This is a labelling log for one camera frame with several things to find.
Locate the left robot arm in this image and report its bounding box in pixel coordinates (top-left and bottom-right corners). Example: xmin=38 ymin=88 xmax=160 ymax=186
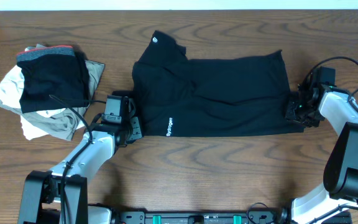
xmin=18 ymin=95 xmax=142 ymax=223

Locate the black t-shirt with logo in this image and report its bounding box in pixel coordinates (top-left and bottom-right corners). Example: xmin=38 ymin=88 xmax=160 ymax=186
xmin=131 ymin=31 xmax=304 ymax=137

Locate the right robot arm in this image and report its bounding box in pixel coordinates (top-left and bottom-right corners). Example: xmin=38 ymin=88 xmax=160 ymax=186
xmin=283 ymin=84 xmax=358 ymax=223

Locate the folded white garment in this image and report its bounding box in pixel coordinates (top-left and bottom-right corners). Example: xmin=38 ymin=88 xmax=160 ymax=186
xmin=0 ymin=47 xmax=86 ymax=141

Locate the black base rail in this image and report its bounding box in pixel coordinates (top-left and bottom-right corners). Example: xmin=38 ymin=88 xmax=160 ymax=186
xmin=113 ymin=210 xmax=352 ymax=224

